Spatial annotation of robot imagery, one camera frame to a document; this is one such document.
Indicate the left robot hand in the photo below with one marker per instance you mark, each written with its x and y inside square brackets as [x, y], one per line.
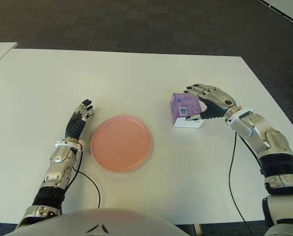
[74, 126]

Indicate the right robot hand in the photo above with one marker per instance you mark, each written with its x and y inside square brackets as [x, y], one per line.
[216, 103]

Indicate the purple tissue paper pack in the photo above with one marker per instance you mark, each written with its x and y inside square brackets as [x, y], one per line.
[183, 105]

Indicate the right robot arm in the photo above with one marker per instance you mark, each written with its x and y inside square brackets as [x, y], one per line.
[267, 145]

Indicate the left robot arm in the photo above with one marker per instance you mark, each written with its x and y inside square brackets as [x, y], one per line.
[55, 172]

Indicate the pink round plate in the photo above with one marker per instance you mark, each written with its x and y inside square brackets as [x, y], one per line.
[122, 143]

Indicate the silver robot torso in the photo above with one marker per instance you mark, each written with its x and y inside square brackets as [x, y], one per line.
[97, 221]

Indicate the white panel with black slots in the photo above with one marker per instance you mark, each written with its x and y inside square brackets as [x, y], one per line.
[289, 8]

